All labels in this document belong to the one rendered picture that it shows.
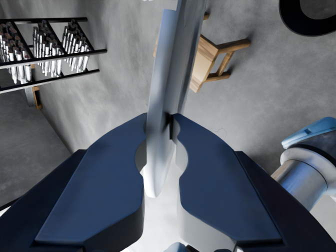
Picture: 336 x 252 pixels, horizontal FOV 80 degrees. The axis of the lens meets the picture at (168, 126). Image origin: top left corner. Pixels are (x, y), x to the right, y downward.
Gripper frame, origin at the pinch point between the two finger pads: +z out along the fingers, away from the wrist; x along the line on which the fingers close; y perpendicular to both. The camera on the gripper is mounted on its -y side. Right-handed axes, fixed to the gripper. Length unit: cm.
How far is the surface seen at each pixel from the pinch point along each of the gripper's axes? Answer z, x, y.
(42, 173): 294, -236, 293
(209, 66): 79, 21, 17
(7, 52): 156, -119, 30
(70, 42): 195, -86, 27
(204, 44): 82, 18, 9
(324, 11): 81, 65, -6
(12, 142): 350, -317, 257
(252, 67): 98, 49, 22
